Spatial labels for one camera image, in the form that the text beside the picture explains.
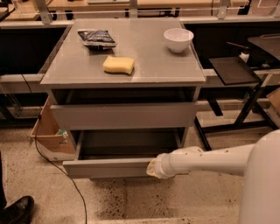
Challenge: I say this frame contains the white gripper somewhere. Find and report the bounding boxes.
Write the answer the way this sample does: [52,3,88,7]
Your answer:
[146,153,175,179]

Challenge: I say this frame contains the grey drawer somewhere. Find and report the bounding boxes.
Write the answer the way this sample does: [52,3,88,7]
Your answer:
[51,102,197,130]
[63,128,186,179]

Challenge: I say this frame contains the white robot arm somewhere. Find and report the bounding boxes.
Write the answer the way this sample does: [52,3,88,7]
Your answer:
[146,129,280,224]

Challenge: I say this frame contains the grey top drawer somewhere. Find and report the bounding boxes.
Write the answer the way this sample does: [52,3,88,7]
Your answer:
[51,102,197,130]

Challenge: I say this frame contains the grey drawer cabinet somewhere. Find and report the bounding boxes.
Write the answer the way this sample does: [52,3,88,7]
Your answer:
[41,18,206,147]

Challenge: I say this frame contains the wooden box on floor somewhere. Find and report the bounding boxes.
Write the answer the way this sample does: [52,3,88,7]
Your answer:
[31,99,75,161]

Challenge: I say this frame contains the yellow sponge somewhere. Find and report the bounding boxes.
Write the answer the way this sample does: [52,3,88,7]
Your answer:
[102,56,135,75]

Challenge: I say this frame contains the black side table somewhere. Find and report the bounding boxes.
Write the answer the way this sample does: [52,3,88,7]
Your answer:
[194,57,265,151]

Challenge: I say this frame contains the white bowl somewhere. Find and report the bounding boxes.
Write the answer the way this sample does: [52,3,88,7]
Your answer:
[164,28,194,53]

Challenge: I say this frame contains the dark blue snack bag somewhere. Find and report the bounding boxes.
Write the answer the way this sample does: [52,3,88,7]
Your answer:
[78,30,117,48]

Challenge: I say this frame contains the black shoe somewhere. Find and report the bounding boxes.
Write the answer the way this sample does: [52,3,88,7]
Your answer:
[0,196,34,224]

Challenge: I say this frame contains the black tray stand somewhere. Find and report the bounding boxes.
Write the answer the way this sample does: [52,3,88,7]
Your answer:
[234,34,280,130]

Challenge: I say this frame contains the black cable on floor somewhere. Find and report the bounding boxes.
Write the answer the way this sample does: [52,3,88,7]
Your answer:
[20,73,88,224]

